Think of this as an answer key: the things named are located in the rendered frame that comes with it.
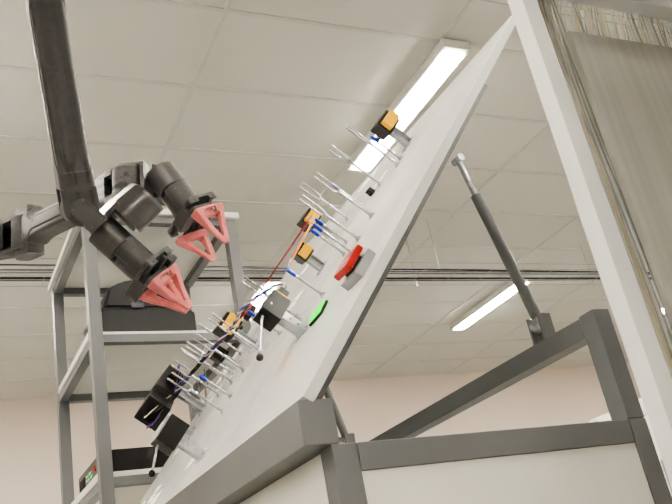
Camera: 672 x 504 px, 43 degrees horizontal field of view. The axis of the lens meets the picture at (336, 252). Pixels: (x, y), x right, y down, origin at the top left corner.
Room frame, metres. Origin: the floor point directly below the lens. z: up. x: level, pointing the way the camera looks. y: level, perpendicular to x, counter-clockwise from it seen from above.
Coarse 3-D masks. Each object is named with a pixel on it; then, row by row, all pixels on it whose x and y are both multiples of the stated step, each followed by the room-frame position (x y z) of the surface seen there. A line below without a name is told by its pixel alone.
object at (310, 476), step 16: (304, 464) 1.24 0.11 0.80; (320, 464) 1.20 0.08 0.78; (288, 480) 1.30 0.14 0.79; (304, 480) 1.25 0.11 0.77; (320, 480) 1.21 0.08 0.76; (256, 496) 1.42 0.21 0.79; (272, 496) 1.36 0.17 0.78; (288, 496) 1.31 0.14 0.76; (304, 496) 1.26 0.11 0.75; (320, 496) 1.21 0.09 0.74
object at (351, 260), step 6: (360, 246) 1.26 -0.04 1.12; (354, 252) 1.25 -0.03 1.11; (360, 252) 1.26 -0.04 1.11; (348, 258) 1.25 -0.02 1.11; (354, 258) 1.25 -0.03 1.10; (360, 258) 1.27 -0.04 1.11; (342, 264) 1.27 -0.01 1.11; (348, 264) 1.24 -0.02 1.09; (354, 264) 1.26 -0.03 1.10; (342, 270) 1.26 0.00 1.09; (348, 270) 1.25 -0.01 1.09; (336, 276) 1.28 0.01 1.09; (342, 276) 1.27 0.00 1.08
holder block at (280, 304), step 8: (272, 296) 1.42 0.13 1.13; (280, 296) 1.43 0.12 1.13; (264, 304) 1.40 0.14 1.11; (272, 304) 1.41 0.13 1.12; (280, 304) 1.43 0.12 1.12; (288, 304) 1.44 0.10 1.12; (264, 312) 1.41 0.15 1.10; (272, 312) 1.41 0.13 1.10; (280, 312) 1.42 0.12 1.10; (256, 320) 1.43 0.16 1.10; (264, 320) 1.42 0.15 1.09; (272, 320) 1.42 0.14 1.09; (280, 320) 1.42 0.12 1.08; (272, 328) 1.44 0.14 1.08
